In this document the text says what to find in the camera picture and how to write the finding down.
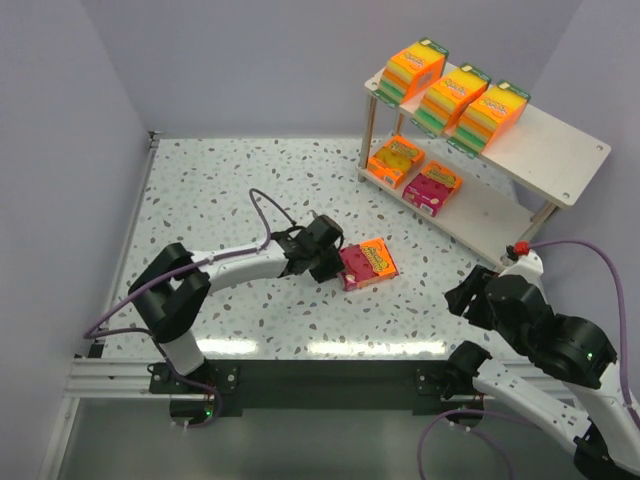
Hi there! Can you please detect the Scrub Daddy yellow sponge box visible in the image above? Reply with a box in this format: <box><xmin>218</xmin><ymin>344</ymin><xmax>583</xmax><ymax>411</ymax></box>
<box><xmin>367</xmin><ymin>135</ymin><xmax>425</xmax><ymax>188</ymax></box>

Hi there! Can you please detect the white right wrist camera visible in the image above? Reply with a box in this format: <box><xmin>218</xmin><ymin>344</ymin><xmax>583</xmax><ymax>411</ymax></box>
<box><xmin>500</xmin><ymin>241</ymin><xmax>544</xmax><ymax>288</ymax></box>

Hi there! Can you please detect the purple cable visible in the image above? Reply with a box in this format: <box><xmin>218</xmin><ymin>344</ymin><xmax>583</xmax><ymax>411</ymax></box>
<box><xmin>82</xmin><ymin>187</ymin><xmax>299</xmax><ymax>429</ymax></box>
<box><xmin>417</xmin><ymin>239</ymin><xmax>640</xmax><ymax>480</ymax></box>

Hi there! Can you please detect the Sponge Daddy yellow green box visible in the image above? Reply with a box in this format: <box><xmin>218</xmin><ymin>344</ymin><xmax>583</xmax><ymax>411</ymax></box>
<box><xmin>447</xmin><ymin>80</ymin><xmax>531</xmax><ymax>158</ymax></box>

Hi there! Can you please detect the white two-tier shelf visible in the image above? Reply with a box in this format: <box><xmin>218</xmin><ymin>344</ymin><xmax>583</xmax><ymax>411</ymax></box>
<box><xmin>356</xmin><ymin>62</ymin><xmax>612</xmax><ymax>266</ymax></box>

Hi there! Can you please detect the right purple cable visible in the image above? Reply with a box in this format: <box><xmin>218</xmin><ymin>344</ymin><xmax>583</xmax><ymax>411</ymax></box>
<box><xmin>417</xmin><ymin>239</ymin><xmax>640</xmax><ymax>480</ymax></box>

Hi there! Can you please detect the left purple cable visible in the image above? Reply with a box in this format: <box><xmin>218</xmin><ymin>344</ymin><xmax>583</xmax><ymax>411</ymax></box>
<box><xmin>82</xmin><ymin>187</ymin><xmax>299</xmax><ymax>429</ymax></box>

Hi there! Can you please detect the Sponge Daddy multipack box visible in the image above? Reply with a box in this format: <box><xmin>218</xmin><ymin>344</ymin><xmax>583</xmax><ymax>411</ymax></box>
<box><xmin>413</xmin><ymin>63</ymin><xmax>491</xmax><ymax>137</ymax></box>
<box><xmin>374</xmin><ymin>37</ymin><xmax>449</xmax><ymax>106</ymax></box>

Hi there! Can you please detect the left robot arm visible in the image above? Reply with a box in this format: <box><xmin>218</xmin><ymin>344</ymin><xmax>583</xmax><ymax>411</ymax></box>
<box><xmin>129</xmin><ymin>215</ymin><xmax>344</xmax><ymax>383</ymax></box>

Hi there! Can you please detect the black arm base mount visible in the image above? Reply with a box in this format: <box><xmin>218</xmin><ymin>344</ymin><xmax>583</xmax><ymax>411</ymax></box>
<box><xmin>147</xmin><ymin>360</ymin><xmax>482</xmax><ymax>425</ymax></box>

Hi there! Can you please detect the orange Scrub Daddy box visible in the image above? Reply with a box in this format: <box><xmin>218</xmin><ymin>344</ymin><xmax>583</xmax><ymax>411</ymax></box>
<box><xmin>340</xmin><ymin>237</ymin><xmax>399</xmax><ymax>292</ymax></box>

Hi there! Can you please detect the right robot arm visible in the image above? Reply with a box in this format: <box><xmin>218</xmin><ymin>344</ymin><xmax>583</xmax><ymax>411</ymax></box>
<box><xmin>443</xmin><ymin>266</ymin><xmax>639</xmax><ymax>479</ymax></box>

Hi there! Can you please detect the aluminium frame rail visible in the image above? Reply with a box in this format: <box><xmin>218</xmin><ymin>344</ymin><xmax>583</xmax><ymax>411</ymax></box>
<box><xmin>64</xmin><ymin>131</ymin><xmax>164</xmax><ymax>398</ymax></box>

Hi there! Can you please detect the pink Scrub Mommy box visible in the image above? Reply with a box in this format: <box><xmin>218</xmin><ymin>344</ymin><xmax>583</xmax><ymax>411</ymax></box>
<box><xmin>402</xmin><ymin>161</ymin><xmax>464</xmax><ymax>217</ymax></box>

